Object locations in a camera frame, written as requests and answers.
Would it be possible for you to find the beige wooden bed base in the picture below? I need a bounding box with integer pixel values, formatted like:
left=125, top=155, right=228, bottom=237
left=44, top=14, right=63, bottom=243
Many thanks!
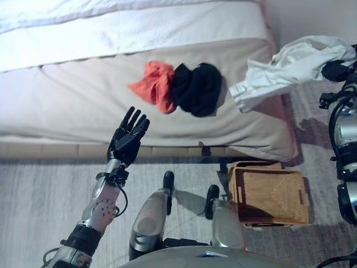
left=0, top=141, right=233, bottom=160

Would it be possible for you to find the black garment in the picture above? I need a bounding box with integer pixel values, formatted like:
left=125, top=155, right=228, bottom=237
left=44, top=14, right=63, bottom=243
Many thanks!
left=170, top=63, right=224, bottom=118

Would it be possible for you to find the white duvet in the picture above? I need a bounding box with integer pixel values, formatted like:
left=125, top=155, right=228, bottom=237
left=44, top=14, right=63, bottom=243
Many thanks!
left=0, top=0, right=267, bottom=74

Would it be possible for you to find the grey robot torso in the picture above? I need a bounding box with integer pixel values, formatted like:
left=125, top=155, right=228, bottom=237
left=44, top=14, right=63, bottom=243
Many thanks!
left=122, top=245, right=283, bottom=268

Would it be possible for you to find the bed with beige cover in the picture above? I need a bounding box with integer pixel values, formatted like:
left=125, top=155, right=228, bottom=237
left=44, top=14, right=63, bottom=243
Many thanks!
left=0, top=0, right=300, bottom=163

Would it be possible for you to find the grey woven rug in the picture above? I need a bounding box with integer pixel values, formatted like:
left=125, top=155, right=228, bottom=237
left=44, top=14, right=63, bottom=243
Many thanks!
left=0, top=80, right=357, bottom=268

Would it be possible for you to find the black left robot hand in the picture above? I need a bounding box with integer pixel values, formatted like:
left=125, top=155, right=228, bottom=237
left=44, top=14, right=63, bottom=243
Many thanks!
left=107, top=106, right=151, bottom=169

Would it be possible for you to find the orange garment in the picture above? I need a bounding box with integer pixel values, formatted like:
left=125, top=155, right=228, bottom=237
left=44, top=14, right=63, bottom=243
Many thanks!
left=127, top=60, right=177, bottom=114

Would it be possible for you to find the brown wicker basket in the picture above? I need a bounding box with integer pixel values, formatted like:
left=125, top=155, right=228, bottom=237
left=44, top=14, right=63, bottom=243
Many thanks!
left=226, top=160, right=311, bottom=228

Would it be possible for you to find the white garment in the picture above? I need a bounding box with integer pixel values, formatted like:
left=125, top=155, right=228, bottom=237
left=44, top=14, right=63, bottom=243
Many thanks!
left=228, top=35, right=357, bottom=113

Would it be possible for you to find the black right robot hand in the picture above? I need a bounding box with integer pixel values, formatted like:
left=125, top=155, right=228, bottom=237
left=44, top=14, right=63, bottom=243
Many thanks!
left=321, top=44, right=357, bottom=83

